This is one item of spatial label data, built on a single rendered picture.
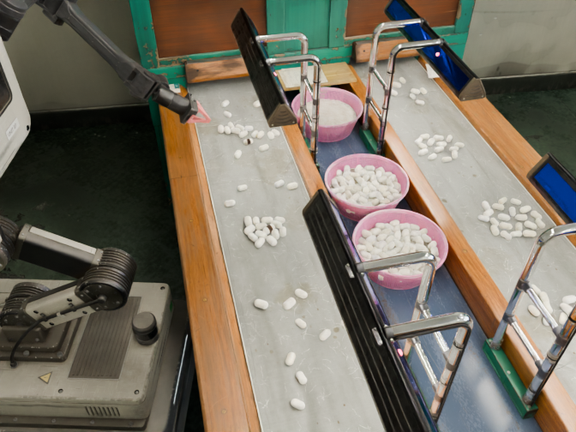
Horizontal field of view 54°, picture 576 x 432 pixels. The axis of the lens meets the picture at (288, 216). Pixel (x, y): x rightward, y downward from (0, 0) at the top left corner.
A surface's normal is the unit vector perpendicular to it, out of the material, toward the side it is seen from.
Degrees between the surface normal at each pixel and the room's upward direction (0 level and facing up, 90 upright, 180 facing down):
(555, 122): 0
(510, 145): 0
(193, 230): 0
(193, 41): 90
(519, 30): 90
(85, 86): 90
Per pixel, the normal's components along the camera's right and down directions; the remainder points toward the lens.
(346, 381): 0.00, -0.73
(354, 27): 0.24, 0.66
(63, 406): -0.04, 0.69
